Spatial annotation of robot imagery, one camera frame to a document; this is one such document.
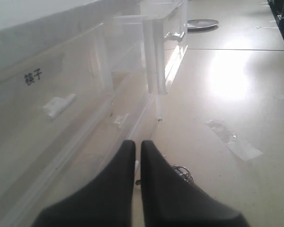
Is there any key bunch with blue tag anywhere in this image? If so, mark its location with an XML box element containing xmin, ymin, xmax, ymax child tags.
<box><xmin>134</xmin><ymin>165</ymin><xmax>195</xmax><ymax>185</ymax></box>

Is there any clear tape piece on table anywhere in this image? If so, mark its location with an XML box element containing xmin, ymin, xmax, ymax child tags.
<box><xmin>205</xmin><ymin>119</ymin><xmax>263</xmax><ymax>161</ymax></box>

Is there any middle wide clear drawer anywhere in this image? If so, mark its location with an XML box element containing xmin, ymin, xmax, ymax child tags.
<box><xmin>17</xmin><ymin>96</ymin><xmax>157</xmax><ymax>209</ymax></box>

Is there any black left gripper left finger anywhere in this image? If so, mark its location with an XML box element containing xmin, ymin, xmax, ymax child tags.
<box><xmin>33</xmin><ymin>140</ymin><xmax>136</xmax><ymax>227</ymax></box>

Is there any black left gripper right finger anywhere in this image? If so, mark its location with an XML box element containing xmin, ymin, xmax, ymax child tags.
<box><xmin>141</xmin><ymin>140</ymin><xmax>249</xmax><ymax>227</ymax></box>

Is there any round metal plate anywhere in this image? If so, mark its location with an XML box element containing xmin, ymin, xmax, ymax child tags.
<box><xmin>187</xmin><ymin>19</ymin><xmax>219</xmax><ymax>31</ymax></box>

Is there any translucent plastic drawer cabinet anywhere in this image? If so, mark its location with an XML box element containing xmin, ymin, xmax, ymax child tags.
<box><xmin>0</xmin><ymin>0</ymin><xmax>164</xmax><ymax>227</ymax></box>

